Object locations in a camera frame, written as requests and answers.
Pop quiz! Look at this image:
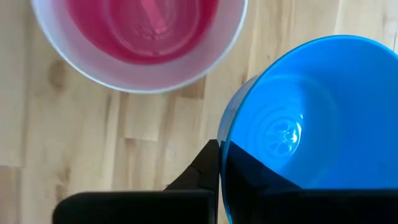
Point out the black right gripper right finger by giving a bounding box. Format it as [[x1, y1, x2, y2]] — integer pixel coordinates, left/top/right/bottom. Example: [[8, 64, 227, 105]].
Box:
[[220, 141, 398, 224]]

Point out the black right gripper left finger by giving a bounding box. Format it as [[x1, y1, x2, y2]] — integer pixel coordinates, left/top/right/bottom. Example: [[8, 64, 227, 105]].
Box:
[[52, 139, 221, 224]]

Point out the blue plastic bowl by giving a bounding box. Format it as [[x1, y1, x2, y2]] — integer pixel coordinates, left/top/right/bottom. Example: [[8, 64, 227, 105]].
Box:
[[216, 34, 398, 224]]

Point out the red translucent plastic bowl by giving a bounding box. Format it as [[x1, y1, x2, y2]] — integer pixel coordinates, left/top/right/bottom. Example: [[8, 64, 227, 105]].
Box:
[[67, 0, 220, 66]]

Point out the large white plastic bowl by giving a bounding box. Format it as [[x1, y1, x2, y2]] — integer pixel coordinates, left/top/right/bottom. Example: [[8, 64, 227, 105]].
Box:
[[30, 0, 249, 95]]

